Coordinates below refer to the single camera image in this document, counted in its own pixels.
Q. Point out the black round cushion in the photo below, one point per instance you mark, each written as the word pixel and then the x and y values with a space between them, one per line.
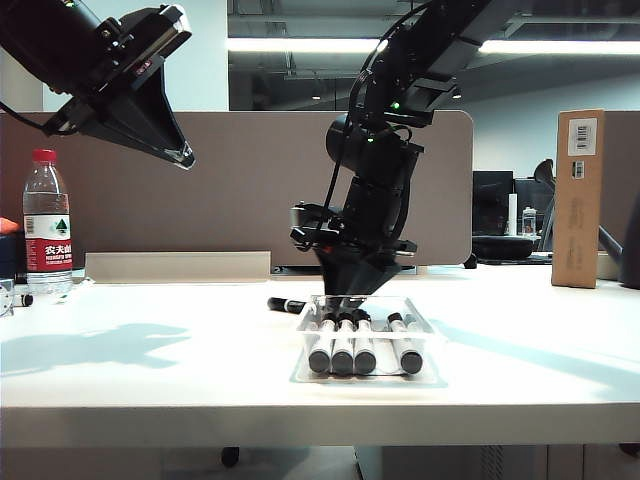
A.
pixel 500 248

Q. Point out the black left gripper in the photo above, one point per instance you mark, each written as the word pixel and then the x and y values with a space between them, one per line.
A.
pixel 115 65

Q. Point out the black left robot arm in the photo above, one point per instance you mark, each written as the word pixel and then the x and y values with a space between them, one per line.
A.
pixel 40 40

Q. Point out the dark blue bag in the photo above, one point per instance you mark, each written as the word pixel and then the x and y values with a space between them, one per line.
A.
pixel 11 255

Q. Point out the small glass jar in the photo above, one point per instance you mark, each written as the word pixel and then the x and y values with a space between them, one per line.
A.
pixel 529 222

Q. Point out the orange object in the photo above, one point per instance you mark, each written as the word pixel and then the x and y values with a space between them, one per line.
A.
pixel 7 226

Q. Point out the tall cardboard box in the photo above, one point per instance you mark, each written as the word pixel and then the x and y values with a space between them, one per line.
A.
pixel 575 225

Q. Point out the white slim cylinder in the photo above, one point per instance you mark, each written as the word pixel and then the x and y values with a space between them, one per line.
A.
pixel 512 215

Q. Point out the black computer monitor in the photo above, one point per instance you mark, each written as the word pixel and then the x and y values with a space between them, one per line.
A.
pixel 492 205

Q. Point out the silver metal bracket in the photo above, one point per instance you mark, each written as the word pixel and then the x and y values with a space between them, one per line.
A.
pixel 5 299

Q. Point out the black chair caster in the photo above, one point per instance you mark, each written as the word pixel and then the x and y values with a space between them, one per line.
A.
pixel 230 456

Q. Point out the black office chair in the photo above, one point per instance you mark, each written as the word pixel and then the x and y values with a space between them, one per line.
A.
pixel 544 172

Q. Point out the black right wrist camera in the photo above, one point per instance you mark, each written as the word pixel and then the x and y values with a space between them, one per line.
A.
pixel 307 225

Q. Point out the clear plastic packaging tray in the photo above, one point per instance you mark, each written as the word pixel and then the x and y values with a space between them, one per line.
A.
pixel 400 304

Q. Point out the brown side partition panel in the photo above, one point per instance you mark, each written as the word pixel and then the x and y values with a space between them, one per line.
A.
pixel 620 160

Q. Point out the black partition clamp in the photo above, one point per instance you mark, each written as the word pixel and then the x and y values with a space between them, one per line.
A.
pixel 471 261

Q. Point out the long ceiling light strip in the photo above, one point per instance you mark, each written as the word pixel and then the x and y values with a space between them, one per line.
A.
pixel 300 45

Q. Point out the brown desk partition panel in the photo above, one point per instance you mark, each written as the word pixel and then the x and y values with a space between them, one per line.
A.
pixel 240 200

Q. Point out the red-label water bottle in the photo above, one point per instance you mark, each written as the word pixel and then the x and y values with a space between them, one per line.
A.
pixel 48 250

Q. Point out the black oval base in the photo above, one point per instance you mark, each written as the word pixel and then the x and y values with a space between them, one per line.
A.
pixel 300 270

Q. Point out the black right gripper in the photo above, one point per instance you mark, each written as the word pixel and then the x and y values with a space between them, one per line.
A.
pixel 372 220

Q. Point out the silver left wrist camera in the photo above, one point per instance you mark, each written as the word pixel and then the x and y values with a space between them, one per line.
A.
pixel 175 27

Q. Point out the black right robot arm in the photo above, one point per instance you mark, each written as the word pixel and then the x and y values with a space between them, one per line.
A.
pixel 380 150

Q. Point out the black-capped whiteboard marker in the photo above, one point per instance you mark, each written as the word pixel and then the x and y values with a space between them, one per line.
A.
pixel 319 360
pixel 282 304
pixel 410 361
pixel 365 361
pixel 342 361

